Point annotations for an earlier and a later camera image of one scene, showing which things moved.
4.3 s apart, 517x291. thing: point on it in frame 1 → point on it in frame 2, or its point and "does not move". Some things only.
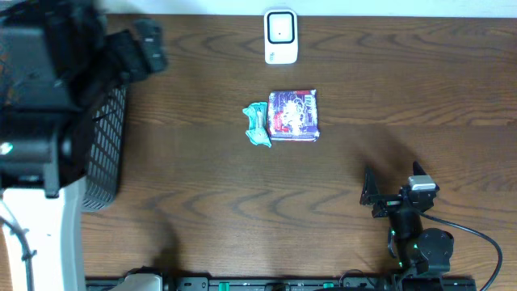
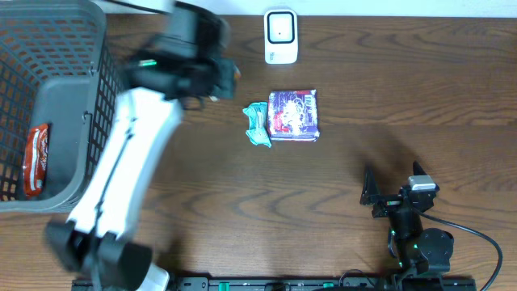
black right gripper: x=393 y=203 does not move
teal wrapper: x=258 y=119 does not move
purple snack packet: x=293 y=115 does not move
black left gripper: x=149 y=44 → x=223 y=77
